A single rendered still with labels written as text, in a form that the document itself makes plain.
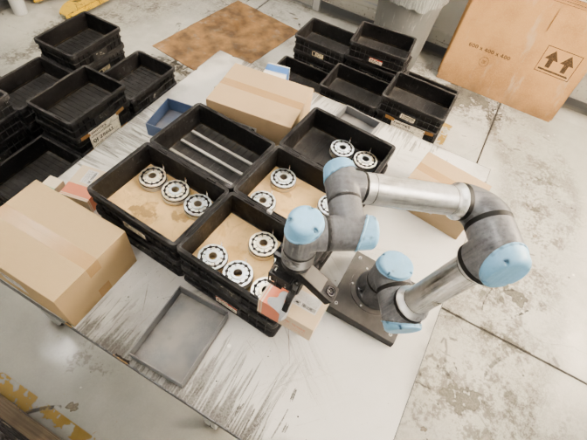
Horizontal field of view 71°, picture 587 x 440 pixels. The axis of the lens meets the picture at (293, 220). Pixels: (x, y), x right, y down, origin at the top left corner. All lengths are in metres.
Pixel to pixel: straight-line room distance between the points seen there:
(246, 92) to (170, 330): 1.07
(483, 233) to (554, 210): 2.36
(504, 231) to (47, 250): 1.31
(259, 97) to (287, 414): 1.29
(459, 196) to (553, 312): 1.91
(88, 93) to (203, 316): 1.62
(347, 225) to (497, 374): 1.82
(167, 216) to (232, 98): 0.64
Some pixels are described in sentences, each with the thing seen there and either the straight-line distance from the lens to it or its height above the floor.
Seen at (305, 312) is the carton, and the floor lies 1.12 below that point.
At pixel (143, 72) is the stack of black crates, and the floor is 0.38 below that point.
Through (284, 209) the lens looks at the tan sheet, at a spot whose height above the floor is 0.83.
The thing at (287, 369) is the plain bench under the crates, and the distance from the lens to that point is 1.46.
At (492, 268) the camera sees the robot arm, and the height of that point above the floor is 1.33.
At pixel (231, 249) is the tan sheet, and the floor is 0.83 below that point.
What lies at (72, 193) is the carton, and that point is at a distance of 1.81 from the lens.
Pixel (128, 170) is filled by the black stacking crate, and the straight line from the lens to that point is 1.68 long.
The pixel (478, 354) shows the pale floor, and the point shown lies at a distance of 2.53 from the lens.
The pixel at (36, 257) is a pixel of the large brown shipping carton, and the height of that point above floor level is 0.90.
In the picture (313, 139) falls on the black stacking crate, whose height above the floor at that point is 0.83.
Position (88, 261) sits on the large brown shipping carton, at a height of 0.90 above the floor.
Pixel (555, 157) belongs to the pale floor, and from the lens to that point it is 3.83.
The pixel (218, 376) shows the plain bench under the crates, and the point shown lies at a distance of 1.45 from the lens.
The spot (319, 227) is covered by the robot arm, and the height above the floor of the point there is 1.45.
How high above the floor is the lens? 2.10
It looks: 54 degrees down
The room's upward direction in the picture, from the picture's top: 11 degrees clockwise
